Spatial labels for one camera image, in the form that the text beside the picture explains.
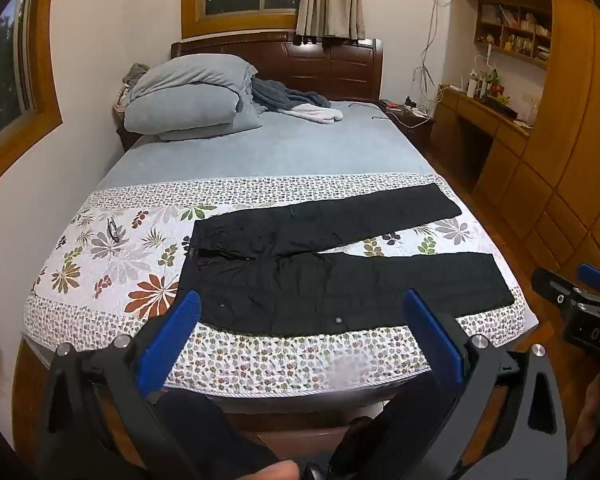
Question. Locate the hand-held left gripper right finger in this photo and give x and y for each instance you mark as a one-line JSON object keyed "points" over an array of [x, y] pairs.
{"points": [[435, 335]]}

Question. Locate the person's left hand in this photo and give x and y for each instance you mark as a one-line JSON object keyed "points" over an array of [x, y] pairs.
{"points": [[275, 471]]}

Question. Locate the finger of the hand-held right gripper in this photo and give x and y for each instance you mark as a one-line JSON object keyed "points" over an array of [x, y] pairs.
{"points": [[555, 290], [597, 277]]}

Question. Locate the grey blue bed sheet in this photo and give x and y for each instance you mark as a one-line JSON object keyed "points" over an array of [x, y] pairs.
{"points": [[255, 155]]}

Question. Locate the white fleece cloth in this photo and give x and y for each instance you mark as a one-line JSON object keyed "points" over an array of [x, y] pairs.
{"points": [[320, 112]]}

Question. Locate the floral quilt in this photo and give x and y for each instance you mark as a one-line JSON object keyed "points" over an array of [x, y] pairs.
{"points": [[130, 260]]}

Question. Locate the dark wooden nightstand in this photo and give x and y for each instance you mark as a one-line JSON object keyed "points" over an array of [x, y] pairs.
{"points": [[415, 130]]}

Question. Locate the dark wooden headboard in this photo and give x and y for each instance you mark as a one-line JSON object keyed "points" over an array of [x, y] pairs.
{"points": [[340, 65]]}

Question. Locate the black desk device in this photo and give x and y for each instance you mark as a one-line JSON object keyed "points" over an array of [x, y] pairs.
{"points": [[500, 105]]}

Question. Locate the grey blue folded duvet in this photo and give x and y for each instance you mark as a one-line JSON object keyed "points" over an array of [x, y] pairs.
{"points": [[195, 77]]}

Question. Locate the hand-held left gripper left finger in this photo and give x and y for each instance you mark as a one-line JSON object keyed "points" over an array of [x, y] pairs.
{"points": [[180, 330]]}

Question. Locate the wooden desk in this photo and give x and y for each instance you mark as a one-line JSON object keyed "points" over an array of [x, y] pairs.
{"points": [[475, 125]]}

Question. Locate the black eyeglasses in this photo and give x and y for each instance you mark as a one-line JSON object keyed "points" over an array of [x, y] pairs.
{"points": [[114, 231]]}

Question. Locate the grey green cloth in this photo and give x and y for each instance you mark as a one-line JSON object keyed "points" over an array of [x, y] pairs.
{"points": [[136, 74]]}

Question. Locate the wooden wall shelf with books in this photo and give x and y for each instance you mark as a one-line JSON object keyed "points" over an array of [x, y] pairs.
{"points": [[512, 30]]}

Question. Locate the person's right forearm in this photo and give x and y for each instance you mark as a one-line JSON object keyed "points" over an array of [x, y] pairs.
{"points": [[597, 415]]}

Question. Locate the person's dark clothing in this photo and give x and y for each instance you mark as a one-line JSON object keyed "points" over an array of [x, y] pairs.
{"points": [[215, 435]]}

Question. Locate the white power strip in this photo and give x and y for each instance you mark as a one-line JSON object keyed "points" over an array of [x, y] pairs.
{"points": [[414, 111]]}

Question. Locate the wooden framed side window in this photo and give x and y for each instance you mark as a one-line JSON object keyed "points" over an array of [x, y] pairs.
{"points": [[10, 70]]}

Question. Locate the dark grey blanket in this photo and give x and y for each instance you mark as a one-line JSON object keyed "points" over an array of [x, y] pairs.
{"points": [[285, 97]]}

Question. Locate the white bottles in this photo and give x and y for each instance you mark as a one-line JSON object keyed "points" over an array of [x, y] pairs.
{"points": [[476, 85]]}

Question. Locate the black pants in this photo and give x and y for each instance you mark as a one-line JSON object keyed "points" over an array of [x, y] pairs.
{"points": [[330, 285]]}

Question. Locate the wooden bed frame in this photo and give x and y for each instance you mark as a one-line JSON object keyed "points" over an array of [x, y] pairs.
{"points": [[290, 435]]}

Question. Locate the wooden wardrobe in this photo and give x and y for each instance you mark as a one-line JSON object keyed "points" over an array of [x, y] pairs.
{"points": [[575, 135]]}

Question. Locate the grey blue pillow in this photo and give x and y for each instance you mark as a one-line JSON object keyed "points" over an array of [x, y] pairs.
{"points": [[195, 120]]}

